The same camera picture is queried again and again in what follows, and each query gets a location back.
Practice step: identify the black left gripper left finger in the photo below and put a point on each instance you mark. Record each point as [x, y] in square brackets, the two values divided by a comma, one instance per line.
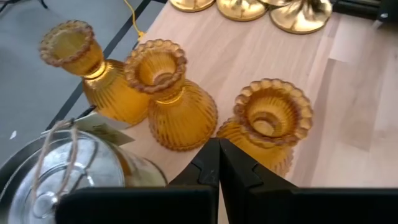
[155, 205]

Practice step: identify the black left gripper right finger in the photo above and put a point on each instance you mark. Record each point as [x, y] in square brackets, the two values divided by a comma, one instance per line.
[280, 205]

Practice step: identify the silver metal candle tin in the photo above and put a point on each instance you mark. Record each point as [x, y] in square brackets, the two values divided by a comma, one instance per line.
[93, 168]

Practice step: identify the brass candlestick holder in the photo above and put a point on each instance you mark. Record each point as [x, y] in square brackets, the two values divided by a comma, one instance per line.
[242, 11]
[191, 4]
[301, 18]

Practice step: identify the amber glass candle holder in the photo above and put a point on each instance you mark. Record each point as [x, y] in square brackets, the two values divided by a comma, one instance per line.
[115, 93]
[273, 112]
[183, 118]

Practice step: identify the black rig frame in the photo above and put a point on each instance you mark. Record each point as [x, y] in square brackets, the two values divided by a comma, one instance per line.
[354, 7]

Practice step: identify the wooden shelf riser black frame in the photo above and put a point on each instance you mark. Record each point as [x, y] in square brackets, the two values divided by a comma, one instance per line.
[248, 56]

